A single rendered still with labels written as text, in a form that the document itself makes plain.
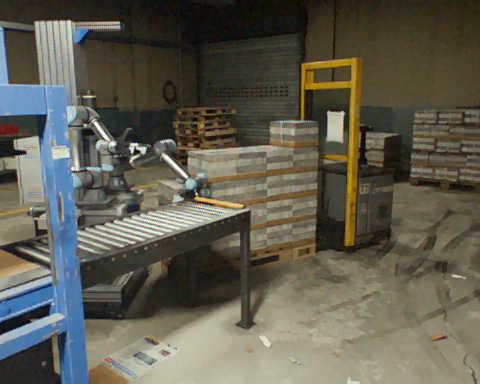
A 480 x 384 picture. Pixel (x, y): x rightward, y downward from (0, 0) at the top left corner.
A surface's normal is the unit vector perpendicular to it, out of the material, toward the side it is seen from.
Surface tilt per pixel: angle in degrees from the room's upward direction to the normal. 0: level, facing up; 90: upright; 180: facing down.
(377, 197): 90
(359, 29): 90
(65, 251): 91
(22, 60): 90
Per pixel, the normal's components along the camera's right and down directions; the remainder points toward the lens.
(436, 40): -0.62, 0.15
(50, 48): -0.04, 0.19
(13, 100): 0.78, 0.11
